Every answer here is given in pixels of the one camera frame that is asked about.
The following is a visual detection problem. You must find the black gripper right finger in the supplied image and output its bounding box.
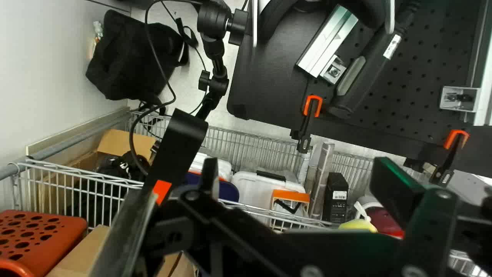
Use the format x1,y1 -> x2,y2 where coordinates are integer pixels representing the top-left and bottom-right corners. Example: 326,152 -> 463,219
369,155 -> 460,242

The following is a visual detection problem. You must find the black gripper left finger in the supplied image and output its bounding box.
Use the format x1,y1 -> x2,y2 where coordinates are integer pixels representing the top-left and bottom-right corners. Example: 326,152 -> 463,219
91,107 -> 210,277

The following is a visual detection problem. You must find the open cardboard box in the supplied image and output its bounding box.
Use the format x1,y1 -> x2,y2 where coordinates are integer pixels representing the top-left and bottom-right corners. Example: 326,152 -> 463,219
76,127 -> 162,173

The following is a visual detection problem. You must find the flat cardboard box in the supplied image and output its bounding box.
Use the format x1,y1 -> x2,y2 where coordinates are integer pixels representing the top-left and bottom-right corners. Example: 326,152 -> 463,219
47,222 -> 199,277

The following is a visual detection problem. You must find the dark red container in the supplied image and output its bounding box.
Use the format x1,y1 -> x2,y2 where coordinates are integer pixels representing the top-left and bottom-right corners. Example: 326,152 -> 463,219
368,206 -> 406,239

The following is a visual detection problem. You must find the yellow round object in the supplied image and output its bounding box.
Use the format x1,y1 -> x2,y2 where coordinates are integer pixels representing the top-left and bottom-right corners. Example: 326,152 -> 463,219
337,216 -> 380,233

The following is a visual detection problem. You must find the black rectangular device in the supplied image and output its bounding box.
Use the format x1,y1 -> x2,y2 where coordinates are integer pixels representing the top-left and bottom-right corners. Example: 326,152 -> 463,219
323,170 -> 351,224

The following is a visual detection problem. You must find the blue container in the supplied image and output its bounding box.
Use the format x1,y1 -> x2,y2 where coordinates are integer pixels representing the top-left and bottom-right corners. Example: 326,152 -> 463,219
185,170 -> 242,202

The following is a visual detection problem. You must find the orange and black clamp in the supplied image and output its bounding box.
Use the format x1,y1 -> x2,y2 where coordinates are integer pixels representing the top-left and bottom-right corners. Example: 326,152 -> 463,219
405,127 -> 472,187
289,93 -> 326,155

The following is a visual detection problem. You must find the white container with orange label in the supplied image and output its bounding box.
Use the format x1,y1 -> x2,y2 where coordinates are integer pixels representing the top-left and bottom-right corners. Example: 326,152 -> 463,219
231,169 -> 313,219

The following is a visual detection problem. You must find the black fabric bag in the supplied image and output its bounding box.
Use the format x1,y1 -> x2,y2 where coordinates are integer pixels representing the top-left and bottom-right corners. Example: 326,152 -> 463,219
85,9 -> 191,101

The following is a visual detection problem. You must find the black perforated breadboard table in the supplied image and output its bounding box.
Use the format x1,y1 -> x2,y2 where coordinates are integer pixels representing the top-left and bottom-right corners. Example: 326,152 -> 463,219
226,0 -> 492,178

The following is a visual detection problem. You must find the silver aluminium extrusion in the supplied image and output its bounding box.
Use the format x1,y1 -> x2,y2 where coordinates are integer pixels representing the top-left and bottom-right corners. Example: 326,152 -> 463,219
471,0 -> 492,127
296,4 -> 360,86

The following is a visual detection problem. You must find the red perforated plastic tray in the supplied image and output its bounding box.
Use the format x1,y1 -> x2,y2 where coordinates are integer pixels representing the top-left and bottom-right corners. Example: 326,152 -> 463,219
0,207 -> 90,277

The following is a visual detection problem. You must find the black articulated camera stand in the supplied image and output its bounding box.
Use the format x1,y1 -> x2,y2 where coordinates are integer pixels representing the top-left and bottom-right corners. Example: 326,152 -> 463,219
196,0 -> 253,121

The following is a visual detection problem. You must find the silver corner bracket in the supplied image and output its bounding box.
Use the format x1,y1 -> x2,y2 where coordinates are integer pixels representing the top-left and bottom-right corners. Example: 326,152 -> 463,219
439,84 -> 482,113

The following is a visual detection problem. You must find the black handle with white label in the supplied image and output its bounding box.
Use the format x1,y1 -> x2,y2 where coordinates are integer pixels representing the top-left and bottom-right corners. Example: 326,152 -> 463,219
328,0 -> 428,116

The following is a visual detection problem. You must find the large white wire basket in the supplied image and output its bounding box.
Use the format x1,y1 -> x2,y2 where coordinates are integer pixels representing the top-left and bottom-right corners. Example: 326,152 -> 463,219
14,124 -> 379,232

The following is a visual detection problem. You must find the thin black cable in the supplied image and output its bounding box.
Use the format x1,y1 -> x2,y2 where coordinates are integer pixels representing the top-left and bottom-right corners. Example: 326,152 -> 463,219
128,0 -> 206,170

